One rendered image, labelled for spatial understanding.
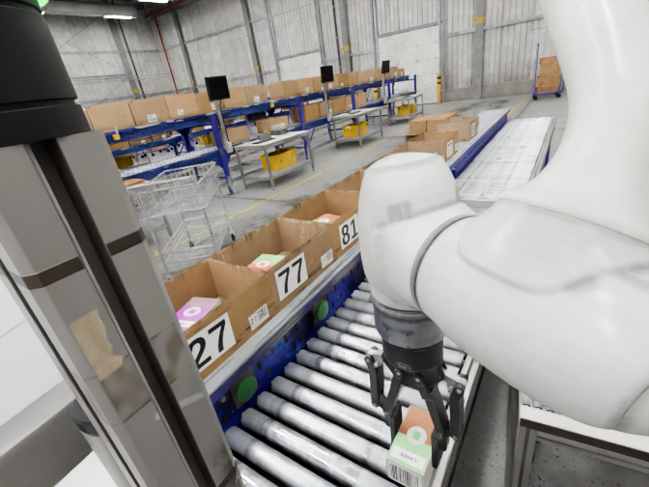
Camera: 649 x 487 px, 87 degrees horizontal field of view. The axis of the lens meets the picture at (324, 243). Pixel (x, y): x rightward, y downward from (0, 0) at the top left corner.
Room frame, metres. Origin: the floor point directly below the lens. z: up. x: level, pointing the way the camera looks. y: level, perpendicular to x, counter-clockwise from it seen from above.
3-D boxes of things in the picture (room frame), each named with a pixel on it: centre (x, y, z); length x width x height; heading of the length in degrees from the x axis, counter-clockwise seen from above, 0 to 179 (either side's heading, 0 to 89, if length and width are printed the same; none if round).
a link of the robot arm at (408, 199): (0.32, -0.09, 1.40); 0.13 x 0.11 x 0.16; 20
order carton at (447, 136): (2.77, -0.99, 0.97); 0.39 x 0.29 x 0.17; 143
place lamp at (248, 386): (0.72, 0.28, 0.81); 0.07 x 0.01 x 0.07; 143
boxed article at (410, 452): (0.34, -0.09, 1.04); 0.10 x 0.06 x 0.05; 143
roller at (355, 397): (0.72, -0.01, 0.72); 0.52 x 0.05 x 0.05; 53
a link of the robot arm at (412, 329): (0.34, -0.09, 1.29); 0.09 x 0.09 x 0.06
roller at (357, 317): (0.98, -0.21, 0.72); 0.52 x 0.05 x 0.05; 53
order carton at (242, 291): (0.89, 0.43, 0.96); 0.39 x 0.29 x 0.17; 143
